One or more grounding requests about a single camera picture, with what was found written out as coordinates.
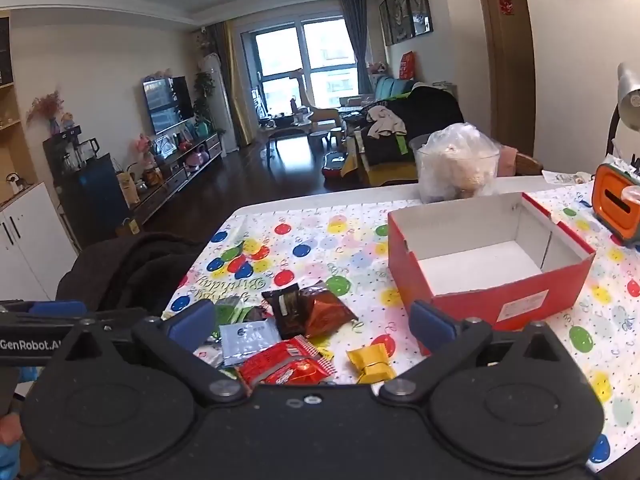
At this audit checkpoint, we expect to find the copper brown foil packet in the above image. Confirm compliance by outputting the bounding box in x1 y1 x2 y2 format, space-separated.
300 287 360 339

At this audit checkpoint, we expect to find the grey curtain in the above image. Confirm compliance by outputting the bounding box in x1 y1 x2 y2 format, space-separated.
340 0 377 97

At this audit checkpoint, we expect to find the yellow candy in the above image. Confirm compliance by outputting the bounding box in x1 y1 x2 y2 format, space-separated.
346 344 397 385

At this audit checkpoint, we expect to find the balloon print tablecloth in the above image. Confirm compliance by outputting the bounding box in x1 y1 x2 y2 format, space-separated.
162 180 640 476

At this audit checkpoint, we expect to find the teal sofa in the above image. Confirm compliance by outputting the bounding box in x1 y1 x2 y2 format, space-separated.
374 75 421 100

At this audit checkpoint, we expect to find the flat screen television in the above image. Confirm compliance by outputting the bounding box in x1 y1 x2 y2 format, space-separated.
141 76 195 135

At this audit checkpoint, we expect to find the pile of clothes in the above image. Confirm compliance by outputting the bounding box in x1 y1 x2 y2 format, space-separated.
350 85 466 186

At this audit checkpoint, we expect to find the red cardboard box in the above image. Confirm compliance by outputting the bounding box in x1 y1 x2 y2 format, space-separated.
387 191 597 357

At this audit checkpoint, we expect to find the vase of dried flowers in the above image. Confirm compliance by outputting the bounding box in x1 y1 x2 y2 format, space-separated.
26 91 66 136

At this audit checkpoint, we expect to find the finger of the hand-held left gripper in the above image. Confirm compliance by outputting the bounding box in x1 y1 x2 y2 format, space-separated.
0 300 108 329

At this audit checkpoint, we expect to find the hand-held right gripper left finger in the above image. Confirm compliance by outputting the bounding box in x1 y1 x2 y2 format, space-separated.
47 301 248 404

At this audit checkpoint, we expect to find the red snack packet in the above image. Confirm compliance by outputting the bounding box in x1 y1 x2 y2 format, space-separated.
237 337 336 386

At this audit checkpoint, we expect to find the light blue snack packet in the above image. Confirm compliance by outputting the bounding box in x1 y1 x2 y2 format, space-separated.
218 317 283 367

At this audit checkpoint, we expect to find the dark coffee table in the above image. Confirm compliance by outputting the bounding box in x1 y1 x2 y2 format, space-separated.
260 127 312 162

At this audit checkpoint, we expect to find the dark jacket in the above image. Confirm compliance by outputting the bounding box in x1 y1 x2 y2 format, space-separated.
55 231 208 313

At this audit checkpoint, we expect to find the beige curtain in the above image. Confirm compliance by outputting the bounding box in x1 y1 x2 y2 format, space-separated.
207 20 252 148

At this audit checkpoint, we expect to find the wooden door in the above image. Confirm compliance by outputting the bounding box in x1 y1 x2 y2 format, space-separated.
472 0 537 158

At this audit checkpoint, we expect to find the television cabinet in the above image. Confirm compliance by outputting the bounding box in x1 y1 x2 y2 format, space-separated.
127 132 224 222

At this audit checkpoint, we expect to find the black framed wall picture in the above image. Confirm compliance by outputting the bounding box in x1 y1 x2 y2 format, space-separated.
386 0 415 43
404 0 433 37
378 0 395 47

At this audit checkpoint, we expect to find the orange green tissue box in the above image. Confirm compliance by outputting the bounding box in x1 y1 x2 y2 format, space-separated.
592 155 640 247

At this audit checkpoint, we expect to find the large window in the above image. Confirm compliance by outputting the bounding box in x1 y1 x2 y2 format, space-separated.
240 12 373 126

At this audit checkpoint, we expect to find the black snack packet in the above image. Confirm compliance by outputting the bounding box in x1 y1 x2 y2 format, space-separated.
261 284 321 341

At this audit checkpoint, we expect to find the green foil snack packet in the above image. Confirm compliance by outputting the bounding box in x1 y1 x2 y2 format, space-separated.
212 295 273 331

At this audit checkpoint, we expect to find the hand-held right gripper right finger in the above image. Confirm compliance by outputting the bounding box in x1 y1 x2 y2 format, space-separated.
377 300 572 404

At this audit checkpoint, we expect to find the white standing air conditioner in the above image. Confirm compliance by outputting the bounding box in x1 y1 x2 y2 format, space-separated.
199 52 236 157

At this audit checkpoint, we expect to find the yellow paper bag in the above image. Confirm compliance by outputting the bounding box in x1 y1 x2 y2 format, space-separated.
116 170 141 207

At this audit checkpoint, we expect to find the white cabinet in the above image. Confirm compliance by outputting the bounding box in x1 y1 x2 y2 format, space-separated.
0 181 66 303

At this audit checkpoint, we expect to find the wooden chair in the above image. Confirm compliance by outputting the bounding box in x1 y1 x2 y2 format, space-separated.
500 145 545 177

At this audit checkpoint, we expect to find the dark blue appliance cabinet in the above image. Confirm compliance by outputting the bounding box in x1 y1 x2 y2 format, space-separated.
42 130 130 242

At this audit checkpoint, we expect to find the desk lamp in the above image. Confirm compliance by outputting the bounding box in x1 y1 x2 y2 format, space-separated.
605 62 640 158

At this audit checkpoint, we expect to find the clear plastic bag of bread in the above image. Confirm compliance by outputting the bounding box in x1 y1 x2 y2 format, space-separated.
410 122 502 205

